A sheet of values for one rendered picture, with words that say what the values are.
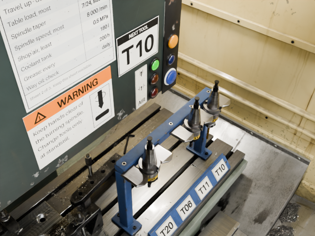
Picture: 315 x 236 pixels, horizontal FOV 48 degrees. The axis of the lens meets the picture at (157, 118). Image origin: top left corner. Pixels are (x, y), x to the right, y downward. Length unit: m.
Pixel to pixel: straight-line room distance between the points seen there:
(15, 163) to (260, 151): 1.28
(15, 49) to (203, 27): 1.19
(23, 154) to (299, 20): 1.05
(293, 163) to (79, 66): 1.27
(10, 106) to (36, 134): 0.07
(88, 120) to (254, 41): 0.98
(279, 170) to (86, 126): 1.17
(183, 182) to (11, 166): 0.95
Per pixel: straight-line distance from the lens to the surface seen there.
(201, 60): 1.62
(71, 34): 0.47
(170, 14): 0.62
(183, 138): 1.09
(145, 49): 0.60
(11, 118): 0.47
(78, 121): 0.55
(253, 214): 1.56
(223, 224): 1.51
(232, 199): 1.58
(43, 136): 0.52
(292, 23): 1.34
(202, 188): 1.32
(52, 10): 0.44
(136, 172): 1.00
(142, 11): 0.56
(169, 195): 1.34
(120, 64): 0.56
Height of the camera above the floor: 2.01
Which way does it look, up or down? 44 degrees down
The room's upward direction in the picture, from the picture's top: 2 degrees clockwise
